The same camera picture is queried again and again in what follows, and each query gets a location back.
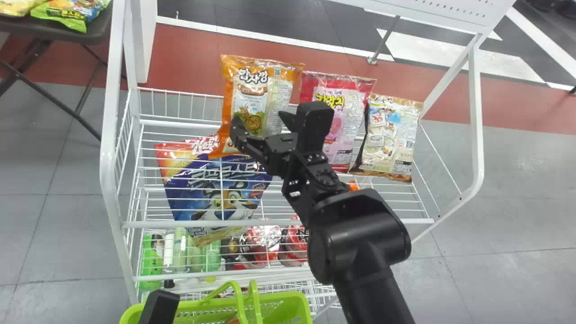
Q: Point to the beige snack packet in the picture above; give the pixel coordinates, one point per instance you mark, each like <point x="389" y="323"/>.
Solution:
<point x="391" y="139"/>

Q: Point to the dark side table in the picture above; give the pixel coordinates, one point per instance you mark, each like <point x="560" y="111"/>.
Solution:
<point x="58" y="36"/>

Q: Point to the pink snack packet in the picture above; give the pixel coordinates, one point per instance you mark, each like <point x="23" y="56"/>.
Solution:
<point x="348" y="117"/>

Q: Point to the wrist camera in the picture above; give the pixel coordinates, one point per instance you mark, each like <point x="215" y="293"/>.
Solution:
<point x="315" y="123"/>
<point x="158" y="309"/>

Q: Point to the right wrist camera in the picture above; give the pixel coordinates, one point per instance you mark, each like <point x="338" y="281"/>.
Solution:
<point x="315" y="123"/>

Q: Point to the white bottle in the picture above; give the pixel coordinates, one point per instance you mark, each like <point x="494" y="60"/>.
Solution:
<point x="168" y="254"/>

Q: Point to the orange snack packet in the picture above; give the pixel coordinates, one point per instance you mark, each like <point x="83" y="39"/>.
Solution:
<point x="258" y="94"/>

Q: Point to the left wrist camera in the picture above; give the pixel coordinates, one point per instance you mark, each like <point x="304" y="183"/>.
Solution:
<point x="158" y="309"/>

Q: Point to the pale green bottle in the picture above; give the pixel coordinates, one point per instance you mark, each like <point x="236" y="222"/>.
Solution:
<point x="181" y="252"/>
<point x="211" y="256"/>

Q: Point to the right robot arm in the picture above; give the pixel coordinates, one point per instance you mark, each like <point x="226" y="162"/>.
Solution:
<point x="360" y="252"/>

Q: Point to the blue cereal bag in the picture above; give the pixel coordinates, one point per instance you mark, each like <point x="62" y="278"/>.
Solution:
<point x="216" y="198"/>

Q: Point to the black noodle cup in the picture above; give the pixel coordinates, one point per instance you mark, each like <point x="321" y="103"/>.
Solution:
<point x="232" y="254"/>

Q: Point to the red noodle cup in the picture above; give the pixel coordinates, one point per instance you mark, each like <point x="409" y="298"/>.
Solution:
<point x="263" y="245"/>
<point x="294" y="245"/>

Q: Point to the red snack packet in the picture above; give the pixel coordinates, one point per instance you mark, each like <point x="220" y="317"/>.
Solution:
<point x="180" y="155"/>

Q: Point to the yellow snack packet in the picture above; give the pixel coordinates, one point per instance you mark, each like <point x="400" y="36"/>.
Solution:
<point x="15" y="6"/>

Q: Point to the green snack packet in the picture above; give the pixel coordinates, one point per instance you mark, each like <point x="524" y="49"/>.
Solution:
<point x="67" y="11"/>

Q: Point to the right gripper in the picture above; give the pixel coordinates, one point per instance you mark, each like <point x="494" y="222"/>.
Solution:
<point x="272" y="153"/>

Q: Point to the green basket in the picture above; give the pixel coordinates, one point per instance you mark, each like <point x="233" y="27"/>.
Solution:
<point x="252" y="310"/>

